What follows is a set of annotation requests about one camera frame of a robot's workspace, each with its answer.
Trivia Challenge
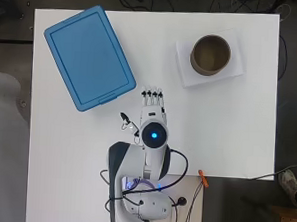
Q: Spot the orange clamp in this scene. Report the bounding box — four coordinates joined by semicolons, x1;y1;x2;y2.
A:
198;169;210;188

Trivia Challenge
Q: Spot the person's shoe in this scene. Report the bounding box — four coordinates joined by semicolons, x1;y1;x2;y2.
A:
277;169;297;208

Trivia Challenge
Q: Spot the black floor cable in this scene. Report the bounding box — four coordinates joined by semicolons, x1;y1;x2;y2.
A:
248;160;297;184

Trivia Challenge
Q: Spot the blue plastic lid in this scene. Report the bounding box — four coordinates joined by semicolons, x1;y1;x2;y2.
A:
39;1;142;115

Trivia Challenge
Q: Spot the black plug cable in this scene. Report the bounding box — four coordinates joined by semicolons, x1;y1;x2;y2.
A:
169;195;188;222

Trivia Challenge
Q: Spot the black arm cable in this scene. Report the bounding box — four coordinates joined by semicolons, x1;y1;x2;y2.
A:
97;145;191;217

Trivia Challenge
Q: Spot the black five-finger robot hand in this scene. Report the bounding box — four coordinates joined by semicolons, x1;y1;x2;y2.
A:
118;85;171;141

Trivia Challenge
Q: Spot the white flat box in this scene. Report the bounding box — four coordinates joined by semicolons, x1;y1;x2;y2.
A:
173;24;247;92

